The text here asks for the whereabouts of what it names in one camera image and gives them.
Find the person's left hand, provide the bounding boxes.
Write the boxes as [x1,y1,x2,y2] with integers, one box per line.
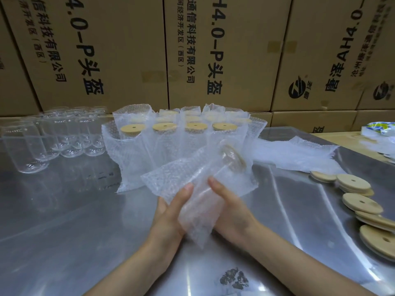
[148,184,194,245]

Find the person's right hand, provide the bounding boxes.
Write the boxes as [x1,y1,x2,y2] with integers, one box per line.
[207,177,261,247]

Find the glass jar with wooden lid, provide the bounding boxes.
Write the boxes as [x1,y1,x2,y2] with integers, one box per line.
[185,143,248,213]

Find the clear bubble wrap sheet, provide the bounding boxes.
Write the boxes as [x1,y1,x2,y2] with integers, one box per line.
[140,142,260,250]

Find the person's left forearm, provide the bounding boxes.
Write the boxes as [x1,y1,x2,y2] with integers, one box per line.
[100,239,186,296]

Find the person's right forearm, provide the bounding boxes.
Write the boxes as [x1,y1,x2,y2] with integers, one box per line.
[241,222,381,296]

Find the group of bubble wrapped jars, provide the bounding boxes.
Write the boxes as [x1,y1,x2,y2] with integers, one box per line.
[102,103,268,193]

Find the flat bubble wrap sheets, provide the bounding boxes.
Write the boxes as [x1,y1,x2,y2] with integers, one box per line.
[247,136,349,175]

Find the pile of round wooden lids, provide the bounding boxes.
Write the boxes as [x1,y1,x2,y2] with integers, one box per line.
[310,171,395,263]

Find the stack of printed cardboard boxes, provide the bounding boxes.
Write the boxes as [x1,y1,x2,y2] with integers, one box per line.
[0,0,395,133]

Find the group of empty glass jars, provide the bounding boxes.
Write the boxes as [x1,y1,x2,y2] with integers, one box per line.
[0,106,109,174]

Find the white blue printed packet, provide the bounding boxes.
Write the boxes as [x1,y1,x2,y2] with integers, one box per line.
[360,121,395,136]

